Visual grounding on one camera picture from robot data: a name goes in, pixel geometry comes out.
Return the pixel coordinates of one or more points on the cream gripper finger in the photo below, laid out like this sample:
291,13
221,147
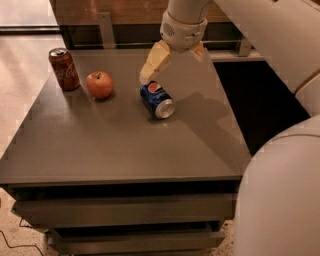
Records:
158,58
198,51

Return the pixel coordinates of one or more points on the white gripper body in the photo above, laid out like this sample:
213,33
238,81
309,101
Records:
184,35

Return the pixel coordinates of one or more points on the blue pepsi can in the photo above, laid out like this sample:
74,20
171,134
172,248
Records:
157,100

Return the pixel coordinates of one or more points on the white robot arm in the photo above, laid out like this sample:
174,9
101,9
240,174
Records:
278,205

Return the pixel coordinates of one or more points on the red coca-cola can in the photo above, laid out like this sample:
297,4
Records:
64,68

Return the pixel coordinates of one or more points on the red apple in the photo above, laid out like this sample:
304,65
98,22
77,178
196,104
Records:
100,85

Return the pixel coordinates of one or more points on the grey drawer cabinet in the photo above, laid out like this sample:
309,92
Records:
71,147

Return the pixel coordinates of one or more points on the upper grey drawer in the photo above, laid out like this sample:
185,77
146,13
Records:
67,213

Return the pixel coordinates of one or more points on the grey drawer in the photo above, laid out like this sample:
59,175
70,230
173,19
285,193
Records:
67,213
128,244

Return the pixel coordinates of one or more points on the lower grey drawer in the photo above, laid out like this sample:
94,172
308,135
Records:
128,244

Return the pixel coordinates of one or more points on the right metal bracket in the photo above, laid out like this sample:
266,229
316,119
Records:
243,47

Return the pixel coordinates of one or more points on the metal bracket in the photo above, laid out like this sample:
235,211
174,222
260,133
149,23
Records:
243,47
106,30

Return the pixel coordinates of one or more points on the left metal bracket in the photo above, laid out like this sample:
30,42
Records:
106,30

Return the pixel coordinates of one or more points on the wooden wall panel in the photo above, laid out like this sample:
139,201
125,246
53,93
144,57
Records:
123,12

